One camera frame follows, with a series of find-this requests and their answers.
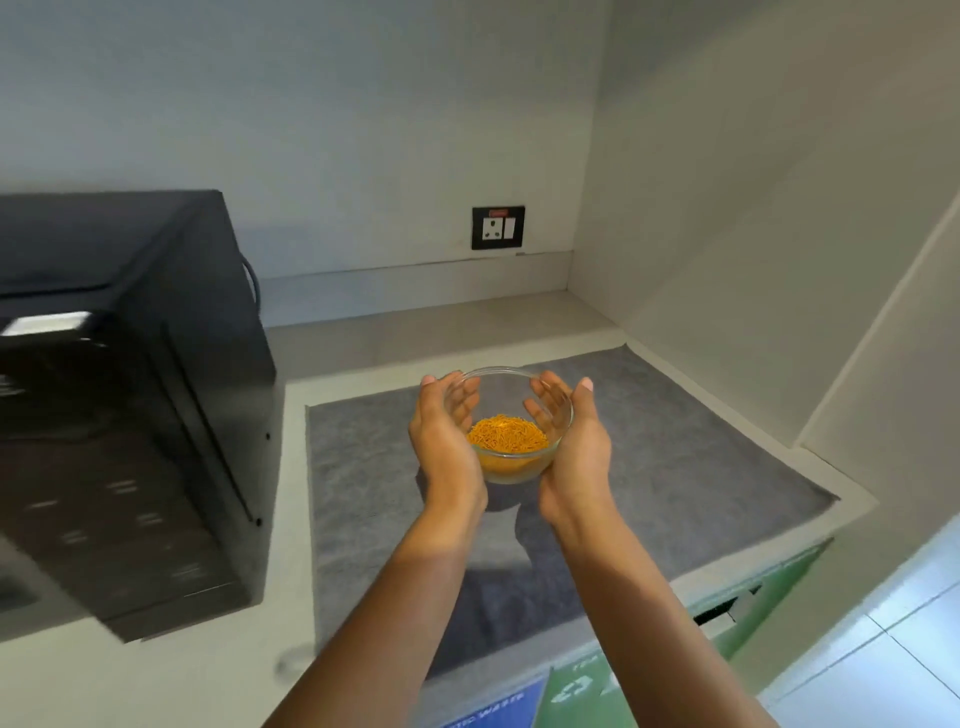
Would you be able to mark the person's left hand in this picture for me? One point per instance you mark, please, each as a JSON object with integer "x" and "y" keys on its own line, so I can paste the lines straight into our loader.
{"x": 444, "y": 448}

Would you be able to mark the person's right hand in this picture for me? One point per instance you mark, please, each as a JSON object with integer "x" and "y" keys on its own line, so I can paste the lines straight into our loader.
{"x": 576, "y": 465}

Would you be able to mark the person's left thumb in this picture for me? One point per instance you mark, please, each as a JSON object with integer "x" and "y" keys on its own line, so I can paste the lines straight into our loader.
{"x": 427, "y": 394}

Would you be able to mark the person's right thumb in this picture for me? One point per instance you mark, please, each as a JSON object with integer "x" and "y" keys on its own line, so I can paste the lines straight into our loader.
{"x": 585, "y": 401}

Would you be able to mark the clear glass bowl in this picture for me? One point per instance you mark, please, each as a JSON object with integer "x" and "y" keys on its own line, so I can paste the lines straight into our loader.
{"x": 517, "y": 442}

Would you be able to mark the person's right forearm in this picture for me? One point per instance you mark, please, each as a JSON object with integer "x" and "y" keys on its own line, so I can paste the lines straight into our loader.
{"x": 652, "y": 637}

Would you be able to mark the person's left forearm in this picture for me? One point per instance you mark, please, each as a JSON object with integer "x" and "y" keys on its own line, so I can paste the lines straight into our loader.
{"x": 375, "y": 630}

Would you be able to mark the orange fried noodle snack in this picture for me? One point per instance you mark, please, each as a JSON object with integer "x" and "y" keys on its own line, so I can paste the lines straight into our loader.
{"x": 508, "y": 439}

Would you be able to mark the grey cloth mat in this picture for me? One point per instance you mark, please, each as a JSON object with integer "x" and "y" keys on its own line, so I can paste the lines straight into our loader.
{"x": 675, "y": 480}

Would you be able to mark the black microwave oven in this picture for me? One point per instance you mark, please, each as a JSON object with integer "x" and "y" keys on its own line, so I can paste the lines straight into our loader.
{"x": 127, "y": 412}

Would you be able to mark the black wall power socket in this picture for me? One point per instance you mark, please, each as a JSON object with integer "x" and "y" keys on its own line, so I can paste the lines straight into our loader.
{"x": 498, "y": 227}

